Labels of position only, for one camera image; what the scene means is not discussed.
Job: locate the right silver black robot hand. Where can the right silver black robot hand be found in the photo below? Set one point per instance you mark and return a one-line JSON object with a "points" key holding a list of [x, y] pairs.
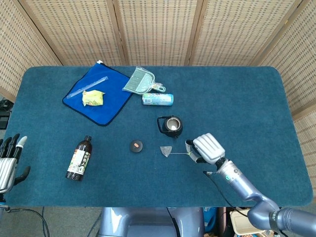
{"points": [[208, 148]]}

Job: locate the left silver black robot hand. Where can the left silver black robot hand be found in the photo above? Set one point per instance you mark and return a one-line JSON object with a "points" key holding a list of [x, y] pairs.
{"points": [[6, 170]]}

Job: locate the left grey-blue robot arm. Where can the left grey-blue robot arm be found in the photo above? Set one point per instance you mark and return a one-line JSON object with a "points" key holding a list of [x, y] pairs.
{"points": [[2, 205]]}

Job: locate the black cast iron teapot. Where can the black cast iron teapot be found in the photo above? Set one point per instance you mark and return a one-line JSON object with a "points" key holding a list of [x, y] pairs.
{"points": [[172, 133]]}

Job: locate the blue printed bag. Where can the blue printed bag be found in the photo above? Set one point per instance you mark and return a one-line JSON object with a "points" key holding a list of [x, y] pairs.
{"points": [[209, 218]]}

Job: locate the black teapot lid orange knob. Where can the black teapot lid orange knob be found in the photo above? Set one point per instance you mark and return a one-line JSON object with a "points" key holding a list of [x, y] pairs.
{"points": [[136, 149]]}

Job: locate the dark sauce bottle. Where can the dark sauce bottle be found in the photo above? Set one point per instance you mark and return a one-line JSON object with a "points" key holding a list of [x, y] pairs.
{"points": [[79, 160]]}

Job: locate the teal carpet table cover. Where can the teal carpet table cover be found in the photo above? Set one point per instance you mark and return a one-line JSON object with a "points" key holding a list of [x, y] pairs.
{"points": [[222, 111]]}

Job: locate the black equipment box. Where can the black equipment box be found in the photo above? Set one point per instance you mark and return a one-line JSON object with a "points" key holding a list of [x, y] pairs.
{"points": [[5, 121]]}

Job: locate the light green drink can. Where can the light green drink can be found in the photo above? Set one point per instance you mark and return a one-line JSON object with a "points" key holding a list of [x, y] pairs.
{"points": [[158, 99]]}

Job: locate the beige takeaway food box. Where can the beige takeaway food box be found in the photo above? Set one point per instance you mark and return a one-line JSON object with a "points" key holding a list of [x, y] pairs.
{"points": [[240, 227]]}

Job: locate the grey-blue robot torso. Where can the grey-blue robot torso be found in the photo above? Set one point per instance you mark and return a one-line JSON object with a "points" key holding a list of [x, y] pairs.
{"points": [[148, 222]]}

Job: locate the green dustpan brush set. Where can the green dustpan brush set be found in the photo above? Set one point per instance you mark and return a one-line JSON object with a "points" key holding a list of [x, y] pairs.
{"points": [[138, 81]]}

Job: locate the blue microfibre cloth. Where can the blue microfibre cloth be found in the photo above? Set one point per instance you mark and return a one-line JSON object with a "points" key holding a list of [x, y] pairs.
{"points": [[111, 98]]}

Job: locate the yellow green snack packet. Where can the yellow green snack packet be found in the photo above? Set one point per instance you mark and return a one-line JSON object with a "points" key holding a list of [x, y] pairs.
{"points": [[92, 98]]}

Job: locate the clear plastic ruler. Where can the clear plastic ruler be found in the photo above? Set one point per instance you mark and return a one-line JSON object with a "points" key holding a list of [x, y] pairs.
{"points": [[87, 87]]}

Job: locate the rattan wooden folding screen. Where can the rattan wooden folding screen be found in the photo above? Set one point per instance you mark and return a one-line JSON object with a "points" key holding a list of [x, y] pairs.
{"points": [[158, 29]]}

